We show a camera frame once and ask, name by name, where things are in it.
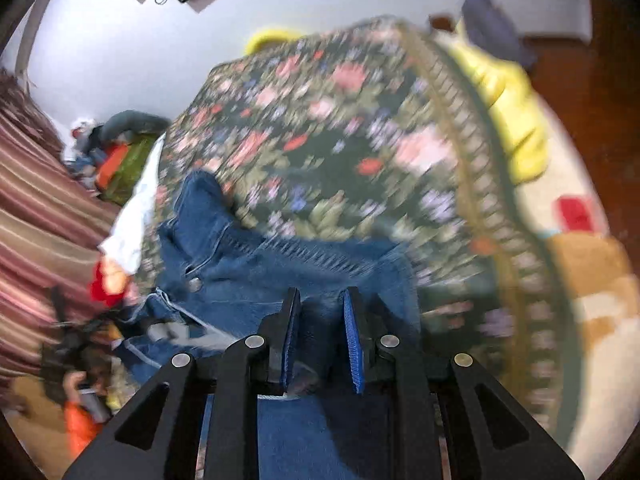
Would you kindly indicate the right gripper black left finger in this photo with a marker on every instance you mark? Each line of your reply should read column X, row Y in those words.
column 199, row 413

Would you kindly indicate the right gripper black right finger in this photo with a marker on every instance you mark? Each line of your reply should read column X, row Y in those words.
column 449, row 418

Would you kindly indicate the blue denim jacket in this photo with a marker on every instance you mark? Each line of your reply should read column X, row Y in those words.
column 220, row 280

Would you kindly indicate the red plush toy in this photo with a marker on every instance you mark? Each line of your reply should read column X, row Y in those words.
column 112, row 285

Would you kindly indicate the striped pink curtain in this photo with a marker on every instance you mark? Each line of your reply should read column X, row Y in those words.
column 51, row 228

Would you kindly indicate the orange box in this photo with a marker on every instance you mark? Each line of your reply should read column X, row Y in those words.
column 115, row 156

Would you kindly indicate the green floral bedspread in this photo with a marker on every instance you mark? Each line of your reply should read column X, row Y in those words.
column 486, row 282

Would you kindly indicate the yellow blanket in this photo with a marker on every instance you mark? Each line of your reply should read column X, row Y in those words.
column 505, row 105

